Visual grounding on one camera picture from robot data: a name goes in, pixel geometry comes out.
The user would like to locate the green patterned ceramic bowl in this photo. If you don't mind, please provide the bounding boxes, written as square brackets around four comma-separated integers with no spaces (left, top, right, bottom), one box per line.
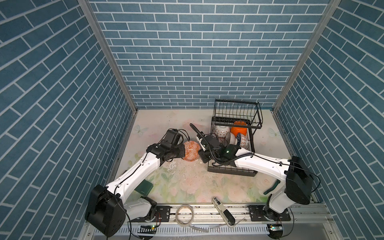
[214,126,231,138]

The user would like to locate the blue triangle patterned bowl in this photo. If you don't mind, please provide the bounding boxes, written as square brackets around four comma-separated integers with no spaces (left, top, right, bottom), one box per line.
[236,133,248,149]

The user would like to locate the orange plastic bowl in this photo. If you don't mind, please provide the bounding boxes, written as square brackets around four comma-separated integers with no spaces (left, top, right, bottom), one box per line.
[231,121,248,137]

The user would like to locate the black wire dish rack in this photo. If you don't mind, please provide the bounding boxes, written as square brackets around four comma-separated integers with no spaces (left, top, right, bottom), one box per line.
[207,98,264,177]

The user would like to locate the red striped ceramic bowl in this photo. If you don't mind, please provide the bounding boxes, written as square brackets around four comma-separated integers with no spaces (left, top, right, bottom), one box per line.
[226,132,238,145]

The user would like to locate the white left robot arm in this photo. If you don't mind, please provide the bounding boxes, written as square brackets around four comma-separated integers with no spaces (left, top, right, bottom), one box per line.
[85,129,185,238]

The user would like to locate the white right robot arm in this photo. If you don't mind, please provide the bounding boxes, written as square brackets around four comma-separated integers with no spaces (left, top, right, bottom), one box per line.
[197,133,315,221]

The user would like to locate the dark green sponge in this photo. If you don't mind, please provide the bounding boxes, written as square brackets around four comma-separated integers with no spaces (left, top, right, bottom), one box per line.
[135,180,154,197]

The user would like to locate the black silver handheld scanner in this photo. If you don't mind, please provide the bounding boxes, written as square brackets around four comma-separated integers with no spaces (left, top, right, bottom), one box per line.
[212,197,236,227]

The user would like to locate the green handled pliers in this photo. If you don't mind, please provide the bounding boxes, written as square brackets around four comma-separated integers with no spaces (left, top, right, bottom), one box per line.
[263,180,281,196]

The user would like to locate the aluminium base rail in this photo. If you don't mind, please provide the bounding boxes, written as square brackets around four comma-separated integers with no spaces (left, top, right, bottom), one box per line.
[114,203,334,238]

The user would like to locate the coiled clear cable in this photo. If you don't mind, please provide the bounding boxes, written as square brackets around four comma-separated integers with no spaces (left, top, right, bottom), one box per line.
[174,204,195,226]

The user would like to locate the aluminium corner post left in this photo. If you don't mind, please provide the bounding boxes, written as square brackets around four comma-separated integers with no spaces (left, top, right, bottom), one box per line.
[78,0,138,115]

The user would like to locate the aluminium corner post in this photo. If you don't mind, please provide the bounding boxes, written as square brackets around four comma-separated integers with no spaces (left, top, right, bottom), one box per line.
[78,0,138,115]
[272,0,341,115]

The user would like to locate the aluminium corner post right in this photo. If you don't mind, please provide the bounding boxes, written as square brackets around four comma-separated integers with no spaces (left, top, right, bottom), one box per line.
[272,0,341,115]

